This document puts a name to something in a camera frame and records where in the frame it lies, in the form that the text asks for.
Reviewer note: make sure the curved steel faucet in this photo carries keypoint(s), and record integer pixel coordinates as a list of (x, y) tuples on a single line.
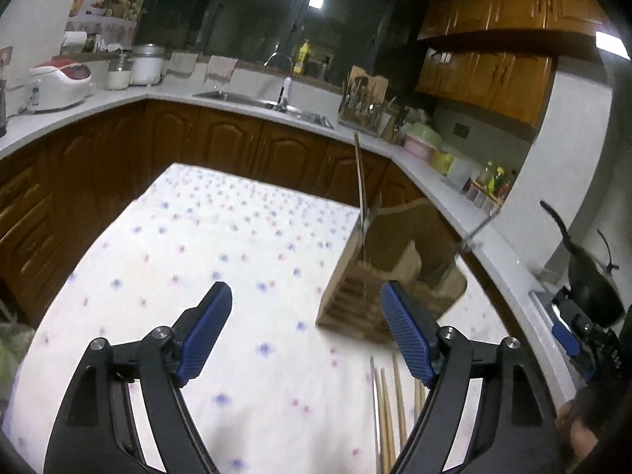
[(277, 57)]

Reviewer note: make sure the person's right hand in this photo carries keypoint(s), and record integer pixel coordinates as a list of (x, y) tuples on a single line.
[(582, 429)]

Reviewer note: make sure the paper towel roll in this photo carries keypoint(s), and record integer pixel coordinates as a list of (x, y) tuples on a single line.
[(75, 43)]

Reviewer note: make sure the white cooking pot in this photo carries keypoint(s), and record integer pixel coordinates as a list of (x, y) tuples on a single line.
[(147, 66)]

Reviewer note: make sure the countertop utensil rack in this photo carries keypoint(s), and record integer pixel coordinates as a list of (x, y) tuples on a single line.
[(365, 101)]

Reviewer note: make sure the pinkish hanging cloth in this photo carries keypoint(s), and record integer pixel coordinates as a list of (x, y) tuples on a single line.
[(220, 69)]

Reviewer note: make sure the white dotted tablecloth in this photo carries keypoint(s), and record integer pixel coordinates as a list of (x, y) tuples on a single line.
[(197, 237)]

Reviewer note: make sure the gas stove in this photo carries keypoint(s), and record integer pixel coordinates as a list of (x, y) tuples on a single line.
[(543, 306)]

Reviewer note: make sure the dark small bottle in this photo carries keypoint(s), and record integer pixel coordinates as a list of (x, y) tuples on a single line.
[(323, 69)]

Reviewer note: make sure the dark kitchen window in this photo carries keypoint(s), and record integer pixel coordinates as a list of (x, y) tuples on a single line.
[(256, 10)]

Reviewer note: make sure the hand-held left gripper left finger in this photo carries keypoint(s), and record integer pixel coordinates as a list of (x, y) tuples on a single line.
[(205, 335)]

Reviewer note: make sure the white tap water filter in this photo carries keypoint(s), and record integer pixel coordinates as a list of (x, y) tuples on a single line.
[(286, 93)]

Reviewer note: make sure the yellow cup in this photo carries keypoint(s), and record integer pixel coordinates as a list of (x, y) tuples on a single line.
[(442, 162)]

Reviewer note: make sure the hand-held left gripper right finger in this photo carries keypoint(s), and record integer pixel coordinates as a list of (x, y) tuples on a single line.
[(410, 335)]

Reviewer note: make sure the wooden upper cabinets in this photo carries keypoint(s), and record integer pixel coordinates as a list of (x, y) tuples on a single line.
[(503, 24)]

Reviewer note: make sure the glass jar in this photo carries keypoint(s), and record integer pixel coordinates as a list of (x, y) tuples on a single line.
[(120, 74)]

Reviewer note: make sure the steel range hood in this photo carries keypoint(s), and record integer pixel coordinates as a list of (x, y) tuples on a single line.
[(612, 45)]

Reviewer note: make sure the dark wall switch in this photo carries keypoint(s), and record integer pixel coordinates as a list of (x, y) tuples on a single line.
[(461, 131)]

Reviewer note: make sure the knife block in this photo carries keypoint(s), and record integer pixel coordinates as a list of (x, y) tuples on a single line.
[(395, 126)]

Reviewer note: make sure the carved wooden chopstick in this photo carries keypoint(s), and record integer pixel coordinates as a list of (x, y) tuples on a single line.
[(360, 182)]

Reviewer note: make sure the condiment bottles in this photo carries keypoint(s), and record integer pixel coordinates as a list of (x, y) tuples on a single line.
[(493, 180)]

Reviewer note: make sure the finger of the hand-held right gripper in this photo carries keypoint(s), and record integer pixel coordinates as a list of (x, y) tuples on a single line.
[(565, 339)]

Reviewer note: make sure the black wok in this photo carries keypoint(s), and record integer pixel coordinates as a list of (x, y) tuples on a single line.
[(592, 291)]

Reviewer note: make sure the brown lower cabinets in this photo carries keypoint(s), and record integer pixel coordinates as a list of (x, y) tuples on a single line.
[(222, 138)]

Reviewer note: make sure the wooden utensil holder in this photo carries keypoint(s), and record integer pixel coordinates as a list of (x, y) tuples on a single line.
[(395, 266)]

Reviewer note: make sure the steel kitchen sink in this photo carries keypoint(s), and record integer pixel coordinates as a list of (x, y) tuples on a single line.
[(256, 103)]

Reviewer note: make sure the steel electric kettle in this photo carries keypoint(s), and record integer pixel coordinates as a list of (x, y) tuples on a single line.
[(2, 108)]

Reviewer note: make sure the fruit and palm wall poster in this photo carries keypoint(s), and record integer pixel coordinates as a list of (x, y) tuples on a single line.
[(116, 0)]

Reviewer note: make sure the beige hanging cloth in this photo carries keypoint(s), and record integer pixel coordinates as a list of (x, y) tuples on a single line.
[(181, 64)]

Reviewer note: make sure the white and red rice cooker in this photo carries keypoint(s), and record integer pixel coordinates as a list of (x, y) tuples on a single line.
[(61, 84)]

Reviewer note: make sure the yellow bottle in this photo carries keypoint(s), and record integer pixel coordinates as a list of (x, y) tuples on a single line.
[(302, 59)]

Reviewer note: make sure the green and pink bowl stack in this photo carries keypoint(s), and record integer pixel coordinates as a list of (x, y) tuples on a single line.
[(420, 142)]

